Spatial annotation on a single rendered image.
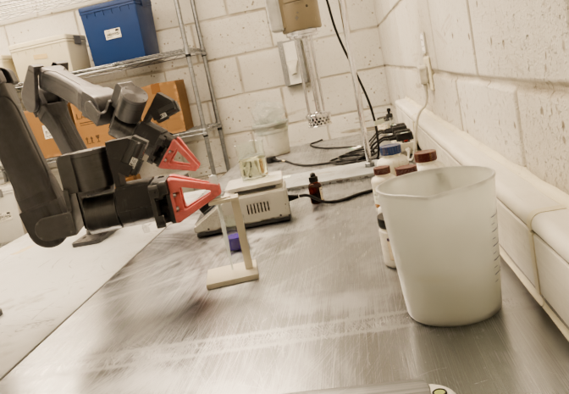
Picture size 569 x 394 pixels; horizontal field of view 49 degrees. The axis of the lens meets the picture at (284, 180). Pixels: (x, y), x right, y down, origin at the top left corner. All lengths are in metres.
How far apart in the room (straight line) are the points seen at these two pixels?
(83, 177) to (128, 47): 2.62
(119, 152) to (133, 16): 2.61
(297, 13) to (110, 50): 2.10
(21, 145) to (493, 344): 0.68
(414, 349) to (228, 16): 3.22
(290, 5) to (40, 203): 0.89
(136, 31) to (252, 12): 0.68
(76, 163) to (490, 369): 0.63
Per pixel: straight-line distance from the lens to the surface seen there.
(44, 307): 1.10
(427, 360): 0.64
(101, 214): 0.96
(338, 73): 3.67
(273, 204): 1.26
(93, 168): 0.95
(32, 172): 0.97
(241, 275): 0.96
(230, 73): 3.73
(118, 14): 3.56
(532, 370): 0.61
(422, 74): 1.63
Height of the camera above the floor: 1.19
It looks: 10 degrees down
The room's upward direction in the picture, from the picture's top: 11 degrees counter-clockwise
